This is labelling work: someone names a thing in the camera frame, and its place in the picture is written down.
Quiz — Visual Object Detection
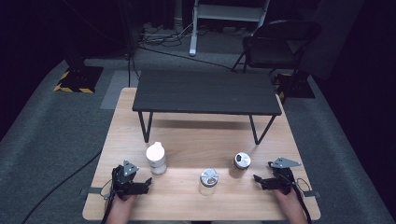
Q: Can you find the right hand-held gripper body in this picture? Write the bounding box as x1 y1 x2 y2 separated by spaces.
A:
268 157 303 196

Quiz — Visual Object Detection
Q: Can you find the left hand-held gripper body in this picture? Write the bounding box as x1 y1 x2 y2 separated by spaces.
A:
110 159 143 198

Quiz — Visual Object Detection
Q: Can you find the glass jar with brown spice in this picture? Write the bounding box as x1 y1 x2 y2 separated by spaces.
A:
229 151 252 179

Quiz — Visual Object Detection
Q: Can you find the white salt dispenser jar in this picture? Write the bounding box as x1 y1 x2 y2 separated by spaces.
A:
146 141 168 175

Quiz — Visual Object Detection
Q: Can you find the glass jar with yellow spice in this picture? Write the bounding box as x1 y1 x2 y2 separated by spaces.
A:
198 168 219 197

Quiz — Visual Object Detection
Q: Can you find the black raised shelf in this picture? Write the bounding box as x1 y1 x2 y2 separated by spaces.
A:
132 69 283 146

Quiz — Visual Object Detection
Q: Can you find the person's left hand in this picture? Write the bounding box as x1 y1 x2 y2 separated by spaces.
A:
106 192 138 218

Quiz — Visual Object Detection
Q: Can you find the person's right hand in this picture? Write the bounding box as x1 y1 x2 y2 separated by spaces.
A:
274 187 301 212

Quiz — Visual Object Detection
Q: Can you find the grey tape strip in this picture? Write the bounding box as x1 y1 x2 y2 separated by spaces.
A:
80 187 105 197
303 189 321 199

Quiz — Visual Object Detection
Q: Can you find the black yellow-striped stand base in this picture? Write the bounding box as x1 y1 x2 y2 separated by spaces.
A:
52 64 105 94
273 72 317 101

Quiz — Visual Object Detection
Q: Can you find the black folding chair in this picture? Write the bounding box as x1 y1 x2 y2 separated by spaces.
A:
231 19 323 96

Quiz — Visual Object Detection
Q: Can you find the grey panel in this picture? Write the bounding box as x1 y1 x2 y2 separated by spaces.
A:
297 0 366 81

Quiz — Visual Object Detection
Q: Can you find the white metal stand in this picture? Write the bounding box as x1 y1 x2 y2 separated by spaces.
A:
188 0 272 58

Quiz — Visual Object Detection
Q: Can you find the right hand-held gripper cable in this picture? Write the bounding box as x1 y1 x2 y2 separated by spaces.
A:
290 176 314 224

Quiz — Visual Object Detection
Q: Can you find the hand-held gripper cable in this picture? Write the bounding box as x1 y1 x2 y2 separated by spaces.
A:
99 178 117 224
290 176 314 224

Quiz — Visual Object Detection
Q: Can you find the left hand-held gripper cable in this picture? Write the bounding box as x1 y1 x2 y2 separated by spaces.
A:
99 178 117 224

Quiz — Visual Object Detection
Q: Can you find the thick black floor cable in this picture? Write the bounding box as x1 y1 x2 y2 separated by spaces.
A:
21 150 103 224

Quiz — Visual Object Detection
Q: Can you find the thin black floor cable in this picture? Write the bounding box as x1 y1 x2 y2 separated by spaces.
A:
137 45 233 71

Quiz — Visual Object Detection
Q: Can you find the bundle of floor cables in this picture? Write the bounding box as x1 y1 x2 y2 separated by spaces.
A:
138 21 195 49

